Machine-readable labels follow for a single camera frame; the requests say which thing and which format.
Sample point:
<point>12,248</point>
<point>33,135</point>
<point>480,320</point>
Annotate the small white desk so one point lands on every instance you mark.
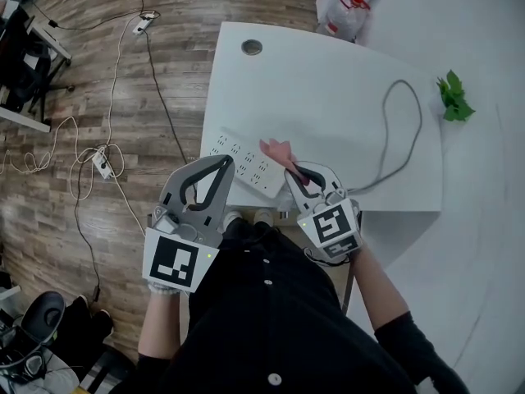
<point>53,41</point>

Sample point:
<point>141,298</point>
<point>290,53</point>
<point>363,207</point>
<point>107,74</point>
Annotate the pink cloth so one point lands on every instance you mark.
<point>277,150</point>

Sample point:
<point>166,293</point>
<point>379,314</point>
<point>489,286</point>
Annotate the person's left forearm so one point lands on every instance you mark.
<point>162,326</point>

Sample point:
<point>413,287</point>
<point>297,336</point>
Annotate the wooden desk white legs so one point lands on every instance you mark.
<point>20,117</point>

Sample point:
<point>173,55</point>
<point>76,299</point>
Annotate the clear water jug red cap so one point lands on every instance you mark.
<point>348,19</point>

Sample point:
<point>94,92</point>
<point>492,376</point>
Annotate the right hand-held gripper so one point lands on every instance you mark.
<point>332,228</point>

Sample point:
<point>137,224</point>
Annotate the black helmet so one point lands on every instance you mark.
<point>45,316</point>

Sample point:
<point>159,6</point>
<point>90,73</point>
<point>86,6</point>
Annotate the person's right forearm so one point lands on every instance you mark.
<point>377,290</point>

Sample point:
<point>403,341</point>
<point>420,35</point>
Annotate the black office chair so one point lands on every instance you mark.
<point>24,64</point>

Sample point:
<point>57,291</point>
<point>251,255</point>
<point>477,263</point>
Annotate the person's black garment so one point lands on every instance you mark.
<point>266,322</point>

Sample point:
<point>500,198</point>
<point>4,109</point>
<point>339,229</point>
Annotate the white floor power strip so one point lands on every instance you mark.
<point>102,166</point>
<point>142,25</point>

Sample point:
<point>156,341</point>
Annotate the person's left hand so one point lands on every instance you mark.
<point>164,289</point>

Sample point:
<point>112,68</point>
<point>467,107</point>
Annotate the green leafy plant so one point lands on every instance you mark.
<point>453,97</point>

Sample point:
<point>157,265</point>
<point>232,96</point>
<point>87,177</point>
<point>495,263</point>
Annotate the person's shoe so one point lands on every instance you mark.
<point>262,216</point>
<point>232,220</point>

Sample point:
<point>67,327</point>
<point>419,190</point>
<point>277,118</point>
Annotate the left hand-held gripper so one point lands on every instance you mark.
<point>174,261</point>

